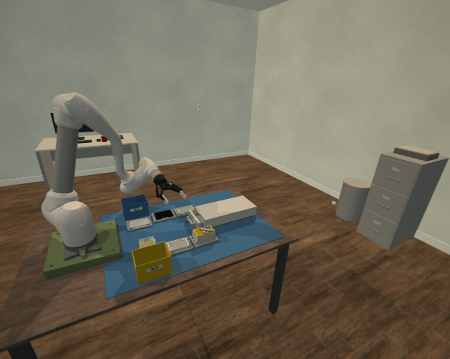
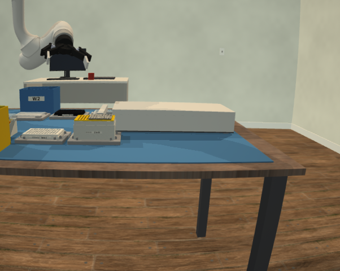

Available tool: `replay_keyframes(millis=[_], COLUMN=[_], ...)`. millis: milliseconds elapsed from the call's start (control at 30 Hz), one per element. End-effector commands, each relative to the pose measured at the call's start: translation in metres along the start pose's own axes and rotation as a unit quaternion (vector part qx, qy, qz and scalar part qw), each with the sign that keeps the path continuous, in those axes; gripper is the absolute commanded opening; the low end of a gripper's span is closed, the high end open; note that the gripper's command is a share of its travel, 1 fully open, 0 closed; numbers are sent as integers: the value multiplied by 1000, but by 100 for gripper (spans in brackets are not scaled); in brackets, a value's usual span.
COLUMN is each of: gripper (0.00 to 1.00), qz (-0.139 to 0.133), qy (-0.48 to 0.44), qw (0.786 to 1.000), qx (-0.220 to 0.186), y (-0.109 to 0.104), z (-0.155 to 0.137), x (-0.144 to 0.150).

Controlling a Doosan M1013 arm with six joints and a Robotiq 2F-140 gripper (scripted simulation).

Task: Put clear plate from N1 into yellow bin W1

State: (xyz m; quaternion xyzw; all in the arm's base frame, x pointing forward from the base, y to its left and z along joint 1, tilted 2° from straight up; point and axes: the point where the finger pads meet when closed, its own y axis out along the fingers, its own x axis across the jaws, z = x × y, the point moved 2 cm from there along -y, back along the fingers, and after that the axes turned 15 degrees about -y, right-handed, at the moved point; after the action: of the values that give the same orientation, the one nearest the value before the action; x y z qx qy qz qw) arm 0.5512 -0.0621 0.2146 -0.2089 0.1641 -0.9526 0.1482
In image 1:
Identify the yellow open-top bin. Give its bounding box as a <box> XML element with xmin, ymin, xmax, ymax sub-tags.
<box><xmin>132</xmin><ymin>242</ymin><xmax>172</xmax><ymax>285</ymax></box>

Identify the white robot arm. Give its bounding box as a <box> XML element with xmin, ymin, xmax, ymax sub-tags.
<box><xmin>41</xmin><ymin>93</ymin><xmax>164</xmax><ymax>260</ymax></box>

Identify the blue bench mat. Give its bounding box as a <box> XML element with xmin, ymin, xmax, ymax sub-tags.
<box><xmin>101</xmin><ymin>190</ymin><xmax>284</xmax><ymax>300</ymax></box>

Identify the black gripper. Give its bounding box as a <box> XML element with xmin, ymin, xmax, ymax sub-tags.
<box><xmin>154</xmin><ymin>175</ymin><xmax>186</xmax><ymax>205</ymax></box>

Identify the blue bin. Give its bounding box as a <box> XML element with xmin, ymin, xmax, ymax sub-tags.
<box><xmin>121</xmin><ymin>194</ymin><xmax>150</xmax><ymax>221</ymax></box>

